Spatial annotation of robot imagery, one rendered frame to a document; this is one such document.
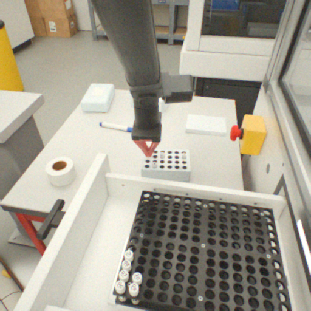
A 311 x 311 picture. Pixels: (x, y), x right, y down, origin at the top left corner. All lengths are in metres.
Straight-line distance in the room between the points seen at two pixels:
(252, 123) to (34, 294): 0.53
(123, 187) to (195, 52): 0.70
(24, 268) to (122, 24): 1.36
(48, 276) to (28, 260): 1.15
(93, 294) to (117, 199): 0.18
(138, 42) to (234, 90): 0.86
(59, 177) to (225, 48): 0.74
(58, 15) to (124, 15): 4.40
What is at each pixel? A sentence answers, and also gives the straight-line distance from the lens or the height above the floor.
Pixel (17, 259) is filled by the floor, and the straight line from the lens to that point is 1.55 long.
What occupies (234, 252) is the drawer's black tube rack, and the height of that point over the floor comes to 0.90.
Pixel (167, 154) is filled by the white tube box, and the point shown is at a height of 0.80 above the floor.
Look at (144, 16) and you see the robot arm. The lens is 0.28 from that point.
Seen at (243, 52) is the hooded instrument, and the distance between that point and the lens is 1.06.
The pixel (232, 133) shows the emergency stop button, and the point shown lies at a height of 0.88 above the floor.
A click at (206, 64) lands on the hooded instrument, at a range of 1.07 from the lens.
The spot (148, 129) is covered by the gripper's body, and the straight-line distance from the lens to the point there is 0.58.
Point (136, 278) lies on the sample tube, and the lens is 0.36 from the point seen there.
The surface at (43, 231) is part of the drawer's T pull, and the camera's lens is 0.42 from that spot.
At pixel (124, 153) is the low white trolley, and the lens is 0.74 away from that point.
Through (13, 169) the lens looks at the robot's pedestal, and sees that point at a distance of 1.13.
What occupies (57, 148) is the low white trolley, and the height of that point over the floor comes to 0.76.
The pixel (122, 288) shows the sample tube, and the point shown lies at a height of 0.91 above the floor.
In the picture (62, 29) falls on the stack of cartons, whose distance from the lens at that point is 4.70.
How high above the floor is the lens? 1.24
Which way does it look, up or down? 42 degrees down
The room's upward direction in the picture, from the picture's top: straight up
